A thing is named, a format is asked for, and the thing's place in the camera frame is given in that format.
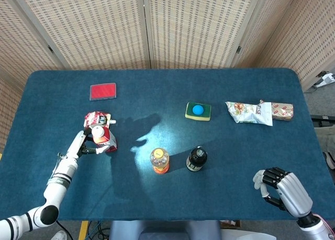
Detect white floor device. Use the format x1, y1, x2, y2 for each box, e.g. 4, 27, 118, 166
312, 71, 335, 90

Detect cardboard box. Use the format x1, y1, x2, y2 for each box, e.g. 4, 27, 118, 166
219, 220, 241, 229

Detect brown biscuit packet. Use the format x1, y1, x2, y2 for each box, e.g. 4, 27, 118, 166
259, 100, 294, 121

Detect white snack bag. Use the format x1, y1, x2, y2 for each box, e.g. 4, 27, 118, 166
225, 101, 273, 127

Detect floor cables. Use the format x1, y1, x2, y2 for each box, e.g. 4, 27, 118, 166
87, 220, 111, 240

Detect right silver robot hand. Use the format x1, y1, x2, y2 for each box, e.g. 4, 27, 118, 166
252, 167, 314, 218

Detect woven folding screen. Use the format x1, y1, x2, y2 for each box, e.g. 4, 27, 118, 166
0, 0, 335, 153

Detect red NFC juice bottle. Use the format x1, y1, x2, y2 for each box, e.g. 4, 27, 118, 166
90, 125, 118, 153

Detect black floor stand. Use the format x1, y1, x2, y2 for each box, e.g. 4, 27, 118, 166
310, 114, 335, 127

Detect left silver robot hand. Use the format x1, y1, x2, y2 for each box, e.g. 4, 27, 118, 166
65, 129, 108, 159

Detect red flat card case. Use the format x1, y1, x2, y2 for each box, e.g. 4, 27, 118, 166
89, 82, 117, 101

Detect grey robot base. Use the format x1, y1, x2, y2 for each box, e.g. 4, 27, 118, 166
108, 220, 222, 240

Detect blue tablecloth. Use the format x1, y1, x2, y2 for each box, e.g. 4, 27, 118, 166
0, 68, 335, 222

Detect dark shoe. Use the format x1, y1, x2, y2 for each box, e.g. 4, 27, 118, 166
322, 150, 335, 170

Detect white shoe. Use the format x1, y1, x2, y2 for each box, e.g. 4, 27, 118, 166
50, 230, 68, 240

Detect orange iced tea bottle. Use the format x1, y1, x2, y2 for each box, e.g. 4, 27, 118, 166
149, 147, 170, 174

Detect dark brown tea bottle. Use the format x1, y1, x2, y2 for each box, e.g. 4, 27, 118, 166
186, 146, 208, 172

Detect red spout pouch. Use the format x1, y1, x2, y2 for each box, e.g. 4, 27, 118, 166
83, 111, 117, 132

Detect yellow green sponge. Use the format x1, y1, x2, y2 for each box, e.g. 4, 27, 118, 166
184, 102, 212, 122

